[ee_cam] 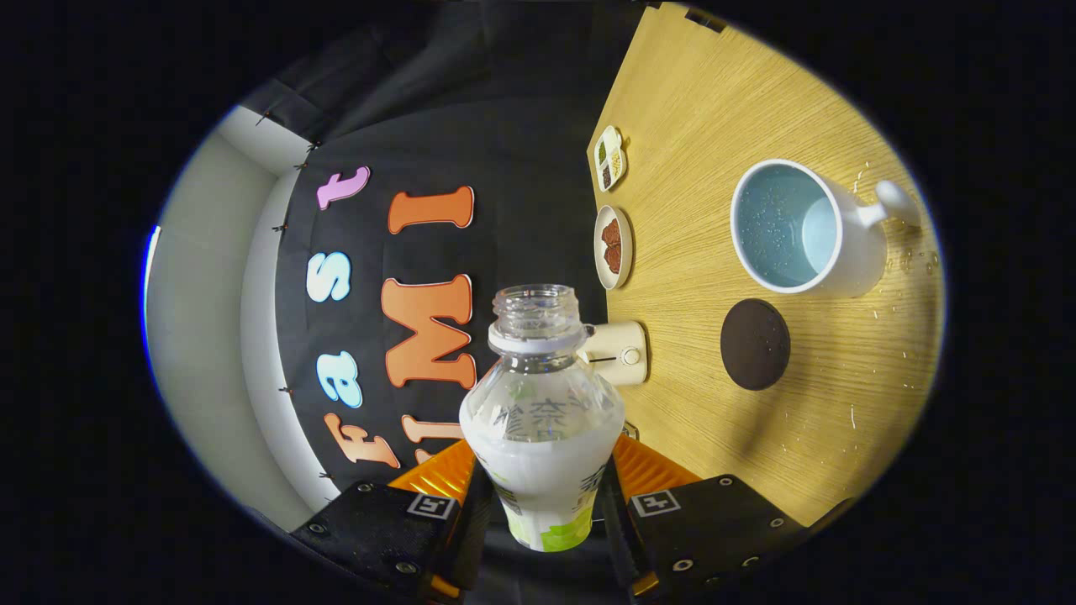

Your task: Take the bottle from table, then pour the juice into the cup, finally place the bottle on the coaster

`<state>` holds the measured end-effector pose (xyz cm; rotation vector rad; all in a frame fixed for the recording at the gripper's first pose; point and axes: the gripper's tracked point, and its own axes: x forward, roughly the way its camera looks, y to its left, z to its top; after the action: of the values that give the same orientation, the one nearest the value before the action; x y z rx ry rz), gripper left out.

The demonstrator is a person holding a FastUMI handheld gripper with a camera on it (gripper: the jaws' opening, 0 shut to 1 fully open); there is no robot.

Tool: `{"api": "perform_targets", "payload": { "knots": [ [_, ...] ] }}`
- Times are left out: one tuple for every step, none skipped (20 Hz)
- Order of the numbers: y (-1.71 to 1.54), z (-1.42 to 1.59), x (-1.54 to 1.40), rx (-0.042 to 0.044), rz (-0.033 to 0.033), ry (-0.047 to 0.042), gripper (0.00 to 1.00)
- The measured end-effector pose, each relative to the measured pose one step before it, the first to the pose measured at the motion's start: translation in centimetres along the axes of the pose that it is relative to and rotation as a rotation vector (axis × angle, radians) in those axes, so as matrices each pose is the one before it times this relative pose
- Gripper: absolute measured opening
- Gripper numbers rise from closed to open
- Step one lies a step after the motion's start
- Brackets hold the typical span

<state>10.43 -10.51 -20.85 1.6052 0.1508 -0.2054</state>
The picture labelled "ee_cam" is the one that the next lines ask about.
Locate wooden table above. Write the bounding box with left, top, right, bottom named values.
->
left=586, top=3, right=944, bottom=529

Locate white toaster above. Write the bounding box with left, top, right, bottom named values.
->
left=580, top=321, right=649, bottom=387

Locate round dark brown coaster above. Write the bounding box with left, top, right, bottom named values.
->
left=720, top=298, right=792, bottom=392

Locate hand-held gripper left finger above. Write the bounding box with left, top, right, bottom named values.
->
left=290, top=439, right=497, bottom=602

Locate black backdrop cloth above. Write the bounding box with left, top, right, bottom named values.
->
left=240, top=0, right=648, bottom=505

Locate row of black cloth clips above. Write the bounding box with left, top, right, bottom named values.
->
left=256, top=111, right=333, bottom=481

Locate white compartment dish with seeds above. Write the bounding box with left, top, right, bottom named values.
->
left=593, top=126, right=629, bottom=192

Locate clear juice bottle green label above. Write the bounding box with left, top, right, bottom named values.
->
left=459, top=284, right=627, bottom=554

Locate white cup blue inside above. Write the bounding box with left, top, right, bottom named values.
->
left=730, top=158, right=923, bottom=299

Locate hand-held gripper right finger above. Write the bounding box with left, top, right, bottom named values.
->
left=597, top=433, right=812, bottom=599

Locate small white plate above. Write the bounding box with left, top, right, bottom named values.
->
left=593, top=204, right=634, bottom=292

